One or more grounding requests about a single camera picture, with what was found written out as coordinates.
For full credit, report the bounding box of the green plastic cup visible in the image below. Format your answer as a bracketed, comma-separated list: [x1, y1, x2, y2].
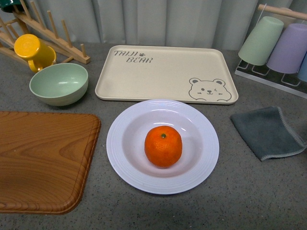
[238, 16, 284, 66]

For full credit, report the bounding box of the yellow mug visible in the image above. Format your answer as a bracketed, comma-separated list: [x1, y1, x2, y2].
[14, 34, 57, 73]

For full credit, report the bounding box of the dark green mug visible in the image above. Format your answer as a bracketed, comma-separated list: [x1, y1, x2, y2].
[0, 0, 22, 13]

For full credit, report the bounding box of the purple plastic cup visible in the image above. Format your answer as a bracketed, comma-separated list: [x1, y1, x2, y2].
[266, 23, 307, 74]

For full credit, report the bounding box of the blue plastic cup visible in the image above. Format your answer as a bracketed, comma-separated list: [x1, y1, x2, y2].
[297, 54, 307, 82]

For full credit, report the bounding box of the orange fruit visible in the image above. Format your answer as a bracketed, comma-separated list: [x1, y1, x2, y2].
[144, 126, 183, 168]

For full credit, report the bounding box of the wooden dish rack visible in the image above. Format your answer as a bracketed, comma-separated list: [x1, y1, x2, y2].
[0, 0, 91, 64]

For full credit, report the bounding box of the beige bear tray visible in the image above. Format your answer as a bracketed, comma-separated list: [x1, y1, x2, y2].
[95, 45, 238, 104]

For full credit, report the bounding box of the wooden cutting board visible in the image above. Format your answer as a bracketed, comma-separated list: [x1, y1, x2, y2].
[0, 111, 101, 214]

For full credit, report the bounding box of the white wire cup rack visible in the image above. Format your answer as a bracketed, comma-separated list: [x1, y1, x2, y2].
[235, 4, 307, 98]

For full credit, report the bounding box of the white round plate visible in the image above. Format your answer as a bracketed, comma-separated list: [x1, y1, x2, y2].
[106, 100, 219, 195]

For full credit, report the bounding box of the grey folded cloth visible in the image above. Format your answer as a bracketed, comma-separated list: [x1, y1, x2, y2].
[230, 106, 307, 161]

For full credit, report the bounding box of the green bowl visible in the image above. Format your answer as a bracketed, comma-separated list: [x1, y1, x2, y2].
[29, 63, 89, 106]

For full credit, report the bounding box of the grey curtain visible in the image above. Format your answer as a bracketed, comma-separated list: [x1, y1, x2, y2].
[35, 0, 307, 50]

